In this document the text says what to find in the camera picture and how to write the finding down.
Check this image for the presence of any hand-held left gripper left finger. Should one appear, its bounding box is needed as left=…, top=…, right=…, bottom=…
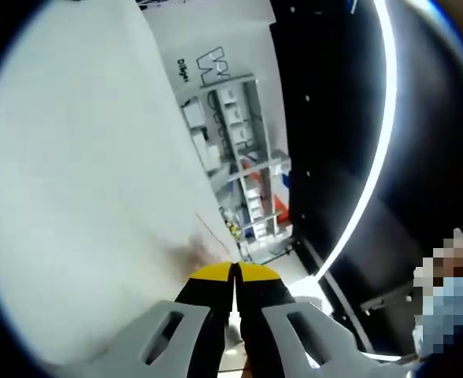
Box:
left=105, top=261, right=235, bottom=378

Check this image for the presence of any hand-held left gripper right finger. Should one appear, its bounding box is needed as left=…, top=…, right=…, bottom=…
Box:
left=234, top=261, right=370, bottom=378

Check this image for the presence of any small yellow black robot car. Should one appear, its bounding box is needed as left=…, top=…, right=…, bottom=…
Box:
left=224, top=219, right=243, bottom=242

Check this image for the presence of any grey metal shelf rack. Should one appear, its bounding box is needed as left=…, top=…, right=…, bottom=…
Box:
left=182, top=72, right=295, bottom=259

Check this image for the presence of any row of white storage bins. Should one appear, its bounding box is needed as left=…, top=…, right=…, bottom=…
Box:
left=215, top=88, right=272, bottom=241

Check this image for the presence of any black panel with light strip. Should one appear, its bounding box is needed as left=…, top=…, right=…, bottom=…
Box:
left=316, top=0, right=398, bottom=285

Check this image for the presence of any white lettered partition panel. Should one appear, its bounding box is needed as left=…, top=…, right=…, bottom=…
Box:
left=136, top=0, right=291, bottom=166

